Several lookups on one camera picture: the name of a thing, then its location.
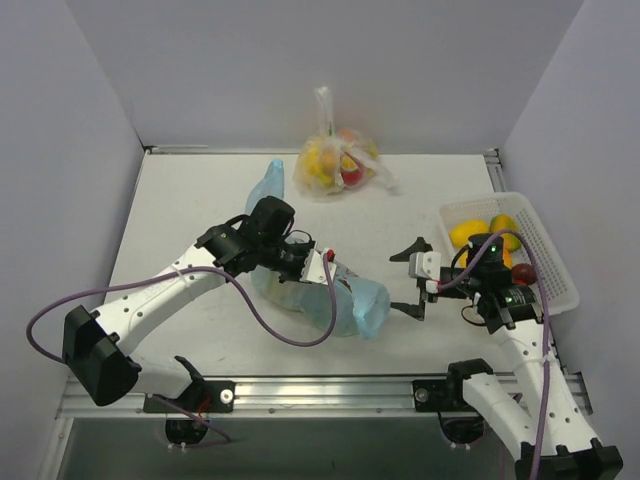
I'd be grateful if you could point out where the light blue plastic bag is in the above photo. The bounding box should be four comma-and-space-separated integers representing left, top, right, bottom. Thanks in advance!
244, 158, 391, 341

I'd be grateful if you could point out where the clear tied bag of fruits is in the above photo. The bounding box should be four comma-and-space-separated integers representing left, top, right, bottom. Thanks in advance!
293, 86, 397, 198

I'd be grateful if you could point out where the white plastic basket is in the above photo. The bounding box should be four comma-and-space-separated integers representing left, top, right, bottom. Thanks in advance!
438, 192, 581, 316

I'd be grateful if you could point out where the dark red fake plum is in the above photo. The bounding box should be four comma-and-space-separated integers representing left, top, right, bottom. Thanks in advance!
511, 263, 538, 285

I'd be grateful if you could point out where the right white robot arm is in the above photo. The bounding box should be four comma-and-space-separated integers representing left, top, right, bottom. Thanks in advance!
390, 229, 623, 479

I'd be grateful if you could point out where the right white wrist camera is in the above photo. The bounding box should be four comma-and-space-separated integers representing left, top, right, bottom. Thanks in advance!
408, 251, 441, 294

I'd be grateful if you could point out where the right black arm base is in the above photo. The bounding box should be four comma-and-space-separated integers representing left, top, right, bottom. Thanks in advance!
412, 358, 493, 450

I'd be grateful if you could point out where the aluminium front rail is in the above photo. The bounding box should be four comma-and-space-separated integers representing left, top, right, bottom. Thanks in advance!
57, 374, 446, 419

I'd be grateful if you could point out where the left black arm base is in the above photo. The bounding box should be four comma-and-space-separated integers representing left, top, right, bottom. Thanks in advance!
143, 356, 235, 452

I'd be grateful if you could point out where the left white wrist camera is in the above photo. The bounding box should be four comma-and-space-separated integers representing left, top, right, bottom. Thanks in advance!
300, 248, 336, 285

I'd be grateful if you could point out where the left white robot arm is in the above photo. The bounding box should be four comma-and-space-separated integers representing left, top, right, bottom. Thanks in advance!
62, 196, 326, 411

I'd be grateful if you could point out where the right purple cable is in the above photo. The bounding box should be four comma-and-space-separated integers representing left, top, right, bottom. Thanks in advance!
437, 228, 551, 480

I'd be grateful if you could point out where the orange fake fruit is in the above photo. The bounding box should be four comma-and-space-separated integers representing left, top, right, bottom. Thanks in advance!
503, 249, 513, 269

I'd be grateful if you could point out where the orange yellow fake mango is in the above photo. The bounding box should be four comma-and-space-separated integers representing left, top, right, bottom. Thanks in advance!
488, 213, 520, 251

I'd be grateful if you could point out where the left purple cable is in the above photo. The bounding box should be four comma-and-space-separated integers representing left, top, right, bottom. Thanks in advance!
25, 249, 337, 446

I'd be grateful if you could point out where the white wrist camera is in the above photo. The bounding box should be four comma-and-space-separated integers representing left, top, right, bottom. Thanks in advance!
300, 248, 336, 285
408, 251, 441, 294

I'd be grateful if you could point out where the purple cable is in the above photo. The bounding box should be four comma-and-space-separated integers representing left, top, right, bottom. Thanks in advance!
437, 228, 551, 480
25, 249, 337, 446

